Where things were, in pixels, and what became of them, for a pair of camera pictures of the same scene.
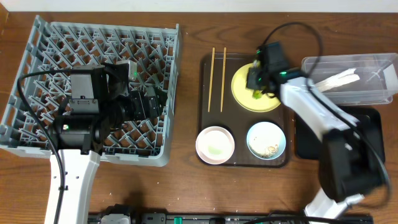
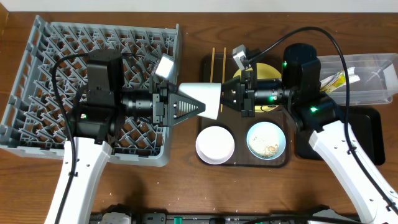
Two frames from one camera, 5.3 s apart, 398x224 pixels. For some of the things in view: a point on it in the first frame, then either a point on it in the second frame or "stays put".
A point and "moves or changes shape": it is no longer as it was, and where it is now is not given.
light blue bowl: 266,140 stays put
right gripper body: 255,78 → 248,106
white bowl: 214,145 stays put
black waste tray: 308,145 stays put
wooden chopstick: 224,60 stays put
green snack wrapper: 257,94 moves or changes shape
